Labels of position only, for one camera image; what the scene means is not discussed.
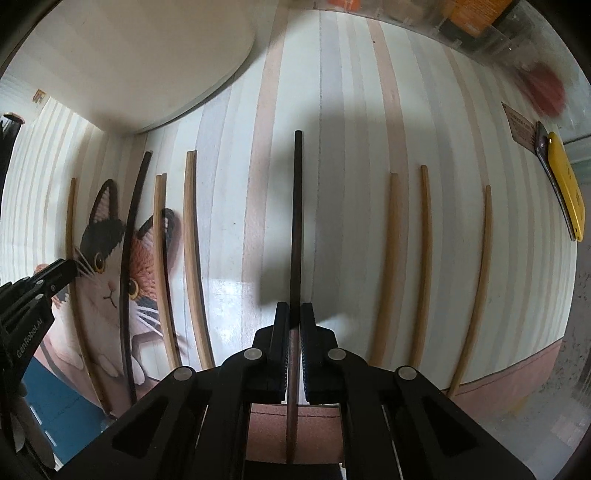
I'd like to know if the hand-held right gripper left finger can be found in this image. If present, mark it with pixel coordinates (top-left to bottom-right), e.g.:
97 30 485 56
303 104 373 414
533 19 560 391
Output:
58 301 294 480

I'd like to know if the clear plastic condiment bin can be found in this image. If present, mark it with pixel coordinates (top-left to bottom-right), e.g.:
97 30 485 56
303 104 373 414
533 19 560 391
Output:
314 0 550 63

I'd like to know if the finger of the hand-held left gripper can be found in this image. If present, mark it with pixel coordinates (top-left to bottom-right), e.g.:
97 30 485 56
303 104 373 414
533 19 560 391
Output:
0 113 25 190
28 258 80 298

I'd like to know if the beige utensil holder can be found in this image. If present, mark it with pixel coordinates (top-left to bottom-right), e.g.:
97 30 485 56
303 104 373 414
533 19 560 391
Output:
0 0 257 136

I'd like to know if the striped cat print mat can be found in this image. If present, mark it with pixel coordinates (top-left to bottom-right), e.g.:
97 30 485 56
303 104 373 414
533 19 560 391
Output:
0 4 581 467

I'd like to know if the brown card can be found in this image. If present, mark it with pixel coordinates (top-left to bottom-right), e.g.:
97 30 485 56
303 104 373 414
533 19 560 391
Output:
501 102 542 151

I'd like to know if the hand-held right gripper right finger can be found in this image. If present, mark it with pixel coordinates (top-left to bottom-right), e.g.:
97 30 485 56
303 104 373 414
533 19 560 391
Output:
300 301 536 480

